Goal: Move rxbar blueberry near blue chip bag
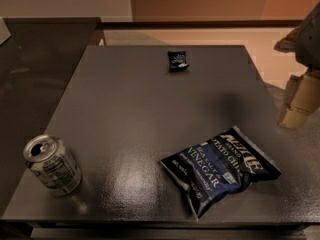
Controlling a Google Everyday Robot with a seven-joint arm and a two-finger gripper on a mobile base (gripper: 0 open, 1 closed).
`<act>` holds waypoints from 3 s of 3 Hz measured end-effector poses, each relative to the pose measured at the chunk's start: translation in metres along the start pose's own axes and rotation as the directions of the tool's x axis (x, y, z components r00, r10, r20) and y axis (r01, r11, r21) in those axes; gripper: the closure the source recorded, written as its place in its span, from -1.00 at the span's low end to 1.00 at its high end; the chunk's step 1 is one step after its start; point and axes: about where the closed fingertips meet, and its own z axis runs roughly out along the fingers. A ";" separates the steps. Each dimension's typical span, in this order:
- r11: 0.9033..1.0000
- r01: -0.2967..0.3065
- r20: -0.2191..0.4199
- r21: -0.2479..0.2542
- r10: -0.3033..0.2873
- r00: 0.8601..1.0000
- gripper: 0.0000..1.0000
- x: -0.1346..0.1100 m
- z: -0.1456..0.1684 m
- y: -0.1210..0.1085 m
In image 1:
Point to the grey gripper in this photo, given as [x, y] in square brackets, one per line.
[309, 40]

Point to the dark blue rxbar wrapper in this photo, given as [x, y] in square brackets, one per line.
[177, 61]

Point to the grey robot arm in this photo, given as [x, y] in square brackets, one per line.
[304, 41]

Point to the blue kettle chip bag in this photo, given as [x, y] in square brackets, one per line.
[225, 164]

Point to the silver soda can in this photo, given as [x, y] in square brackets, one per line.
[50, 161]

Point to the dark glass side table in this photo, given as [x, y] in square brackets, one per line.
[36, 64]

